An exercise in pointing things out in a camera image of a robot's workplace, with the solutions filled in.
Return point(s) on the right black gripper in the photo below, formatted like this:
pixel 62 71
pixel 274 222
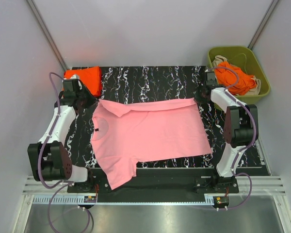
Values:
pixel 200 100

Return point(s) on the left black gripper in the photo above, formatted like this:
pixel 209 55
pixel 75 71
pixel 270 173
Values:
pixel 92 100

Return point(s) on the pink t shirt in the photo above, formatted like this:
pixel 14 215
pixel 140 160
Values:
pixel 126 134

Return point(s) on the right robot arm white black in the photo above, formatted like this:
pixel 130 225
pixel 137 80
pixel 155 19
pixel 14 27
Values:
pixel 241 128

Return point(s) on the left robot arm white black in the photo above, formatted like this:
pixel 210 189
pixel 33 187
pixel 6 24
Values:
pixel 48 157

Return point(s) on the folded orange t shirt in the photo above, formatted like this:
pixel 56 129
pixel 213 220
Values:
pixel 91 78

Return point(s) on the orange t shirt in bin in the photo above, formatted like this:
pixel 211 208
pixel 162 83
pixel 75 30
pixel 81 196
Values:
pixel 240 80

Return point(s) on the beige t shirt in bin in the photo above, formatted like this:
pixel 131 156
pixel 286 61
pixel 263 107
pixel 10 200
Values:
pixel 219 59

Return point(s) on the black marbled table mat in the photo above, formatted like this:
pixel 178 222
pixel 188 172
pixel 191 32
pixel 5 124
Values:
pixel 148 84

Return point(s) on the left small circuit board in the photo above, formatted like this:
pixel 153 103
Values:
pixel 90 199

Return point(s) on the small circuit board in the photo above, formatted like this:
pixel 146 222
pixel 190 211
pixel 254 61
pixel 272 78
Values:
pixel 221 200
pixel 90 199

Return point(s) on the right small circuit board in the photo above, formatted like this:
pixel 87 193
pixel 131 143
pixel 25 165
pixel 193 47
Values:
pixel 221 200

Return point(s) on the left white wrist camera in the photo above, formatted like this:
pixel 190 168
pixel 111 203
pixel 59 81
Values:
pixel 74 77

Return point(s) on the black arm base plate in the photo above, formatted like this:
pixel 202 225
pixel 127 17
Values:
pixel 202 180

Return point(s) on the aluminium rail frame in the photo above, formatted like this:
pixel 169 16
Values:
pixel 256 186

